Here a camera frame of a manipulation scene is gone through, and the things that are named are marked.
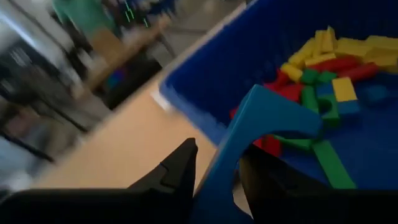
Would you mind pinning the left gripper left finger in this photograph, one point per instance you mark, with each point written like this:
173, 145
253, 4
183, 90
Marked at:
93, 208

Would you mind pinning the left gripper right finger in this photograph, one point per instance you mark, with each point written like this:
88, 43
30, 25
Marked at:
311, 205

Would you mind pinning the large blue plastic bin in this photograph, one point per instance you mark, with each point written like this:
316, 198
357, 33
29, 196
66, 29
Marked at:
248, 46

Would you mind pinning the long green block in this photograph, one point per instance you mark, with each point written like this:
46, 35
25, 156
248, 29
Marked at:
334, 165

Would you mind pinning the beige laminate desk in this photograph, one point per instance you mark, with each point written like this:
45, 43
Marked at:
124, 149

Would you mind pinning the green arch block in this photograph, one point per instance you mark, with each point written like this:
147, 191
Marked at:
332, 115

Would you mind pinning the green cube block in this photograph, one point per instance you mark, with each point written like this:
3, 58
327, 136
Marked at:
309, 76

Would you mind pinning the red arch block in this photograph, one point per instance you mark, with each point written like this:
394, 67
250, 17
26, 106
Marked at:
281, 79

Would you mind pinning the green cylinder block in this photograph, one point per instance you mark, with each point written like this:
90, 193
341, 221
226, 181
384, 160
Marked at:
327, 76

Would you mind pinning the long red block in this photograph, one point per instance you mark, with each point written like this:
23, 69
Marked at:
335, 63

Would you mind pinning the person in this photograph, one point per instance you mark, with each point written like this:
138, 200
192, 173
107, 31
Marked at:
84, 14

